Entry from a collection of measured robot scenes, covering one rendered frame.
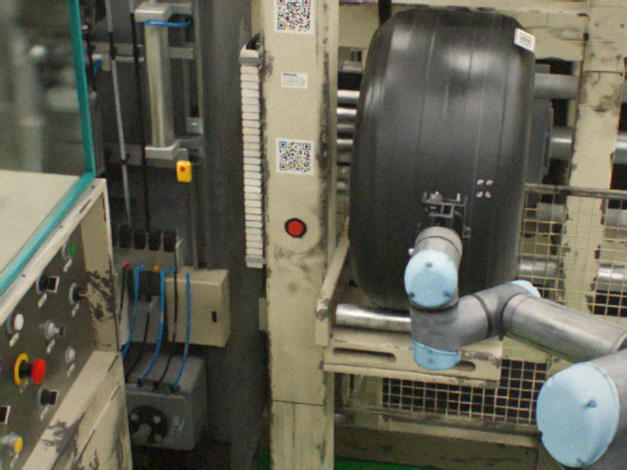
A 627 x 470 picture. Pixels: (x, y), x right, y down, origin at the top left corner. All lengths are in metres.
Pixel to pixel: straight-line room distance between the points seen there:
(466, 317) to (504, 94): 0.47
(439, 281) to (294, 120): 0.66
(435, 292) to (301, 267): 0.73
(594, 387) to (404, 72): 0.86
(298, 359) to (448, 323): 0.82
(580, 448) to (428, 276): 0.39
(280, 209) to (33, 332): 0.61
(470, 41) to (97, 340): 0.91
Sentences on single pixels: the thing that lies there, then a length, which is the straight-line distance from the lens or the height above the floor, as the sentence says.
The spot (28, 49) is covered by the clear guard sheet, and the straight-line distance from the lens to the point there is 1.90.
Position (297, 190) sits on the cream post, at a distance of 2.38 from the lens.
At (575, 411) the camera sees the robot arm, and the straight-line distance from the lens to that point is 1.50.
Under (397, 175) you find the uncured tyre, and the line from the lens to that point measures 2.11.
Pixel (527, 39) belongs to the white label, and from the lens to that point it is 2.27.
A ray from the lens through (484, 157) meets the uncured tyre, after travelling 2.10.
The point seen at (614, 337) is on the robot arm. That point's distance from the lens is 1.69.
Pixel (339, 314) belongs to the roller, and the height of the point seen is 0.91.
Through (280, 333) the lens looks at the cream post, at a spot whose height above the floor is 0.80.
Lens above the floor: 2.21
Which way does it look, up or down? 29 degrees down
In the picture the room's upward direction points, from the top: straight up
